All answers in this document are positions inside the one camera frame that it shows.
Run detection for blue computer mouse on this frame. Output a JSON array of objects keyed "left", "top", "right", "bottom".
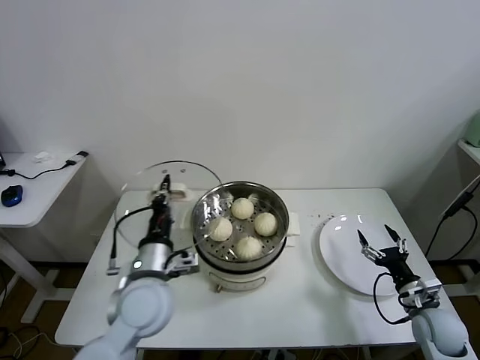
[{"left": 0, "top": 185, "right": 24, "bottom": 208}]

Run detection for cream electric cooker pot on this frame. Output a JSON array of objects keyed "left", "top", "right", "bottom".
[{"left": 178, "top": 208, "right": 301, "bottom": 294}]

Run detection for white side table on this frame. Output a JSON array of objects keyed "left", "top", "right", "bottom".
[{"left": 0, "top": 151, "right": 90, "bottom": 326}]

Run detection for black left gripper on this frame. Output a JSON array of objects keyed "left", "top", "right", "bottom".
[{"left": 144, "top": 173, "right": 176, "bottom": 245}]

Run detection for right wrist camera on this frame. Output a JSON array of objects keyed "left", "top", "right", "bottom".
[{"left": 406, "top": 280, "right": 443, "bottom": 308}]

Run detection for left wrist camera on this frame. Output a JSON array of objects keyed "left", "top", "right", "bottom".
[{"left": 164, "top": 250, "right": 200, "bottom": 278}]

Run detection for black power cable with adapter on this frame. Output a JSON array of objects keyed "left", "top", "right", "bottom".
[{"left": 423, "top": 190, "right": 480, "bottom": 262}]

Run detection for glass pot lid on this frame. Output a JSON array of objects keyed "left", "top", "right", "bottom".
[{"left": 113, "top": 160, "right": 226, "bottom": 252}]

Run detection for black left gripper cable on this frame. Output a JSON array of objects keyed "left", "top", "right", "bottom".
[{"left": 106, "top": 207, "right": 153, "bottom": 277}]

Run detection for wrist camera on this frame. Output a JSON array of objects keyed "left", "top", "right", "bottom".
[
  {"left": 164, "top": 250, "right": 200, "bottom": 278},
  {"left": 406, "top": 280, "right": 443, "bottom": 308}
]

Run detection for white steamed baozi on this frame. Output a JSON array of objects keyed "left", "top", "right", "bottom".
[
  {"left": 235, "top": 235, "right": 263, "bottom": 260},
  {"left": 230, "top": 197, "right": 254, "bottom": 220},
  {"left": 208, "top": 217, "right": 233, "bottom": 242},
  {"left": 253, "top": 212, "right": 278, "bottom": 237}
]

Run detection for pale green appliance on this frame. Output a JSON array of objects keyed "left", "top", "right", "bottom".
[{"left": 463, "top": 112, "right": 480, "bottom": 147}]

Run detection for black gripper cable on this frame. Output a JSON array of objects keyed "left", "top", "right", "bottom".
[
  {"left": 373, "top": 271, "right": 416, "bottom": 326},
  {"left": 106, "top": 207, "right": 153, "bottom": 277}
]

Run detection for white shelf board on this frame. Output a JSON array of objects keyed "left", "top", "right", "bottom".
[{"left": 455, "top": 137, "right": 480, "bottom": 166}]

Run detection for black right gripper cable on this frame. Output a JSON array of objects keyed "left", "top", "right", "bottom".
[{"left": 373, "top": 271, "right": 416, "bottom": 326}]

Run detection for black desk cable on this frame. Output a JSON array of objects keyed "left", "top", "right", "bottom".
[{"left": 0, "top": 160, "right": 74, "bottom": 182}]

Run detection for steel steamer basket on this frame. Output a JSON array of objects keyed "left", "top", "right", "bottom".
[{"left": 190, "top": 181, "right": 290, "bottom": 268}]

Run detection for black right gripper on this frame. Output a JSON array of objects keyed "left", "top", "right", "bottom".
[{"left": 357, "top": 224, "right": 421, "bottom": 290}]

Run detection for white oval plate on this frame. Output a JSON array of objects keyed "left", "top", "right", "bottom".
[{"left": 317, "top": 213, "right": 413, "bottom": 297}]

